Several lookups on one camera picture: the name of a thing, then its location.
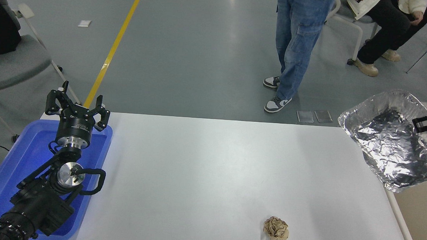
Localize white frame chair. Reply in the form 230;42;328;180
324;0;382;63

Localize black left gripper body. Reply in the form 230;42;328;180
55;104;97;143

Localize grey padded chair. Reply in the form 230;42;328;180
0;2;86;106

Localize large pale plastic bin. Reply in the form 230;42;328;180
383;172;427;240

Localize person's hand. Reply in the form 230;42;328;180
409;11;424;26

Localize crumpled tan paper ball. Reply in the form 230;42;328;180
262;216;290;240

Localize seated person with tan shoes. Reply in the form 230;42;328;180
342;0;427;80

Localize silver foil tray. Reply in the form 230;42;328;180
334;87;427;194

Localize standing person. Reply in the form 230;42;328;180
261;0;337;116

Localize blue plastic tray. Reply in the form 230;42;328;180
0;117;114;240

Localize clear floor plate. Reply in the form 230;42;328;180
314;110;334;124
296;110;315;124

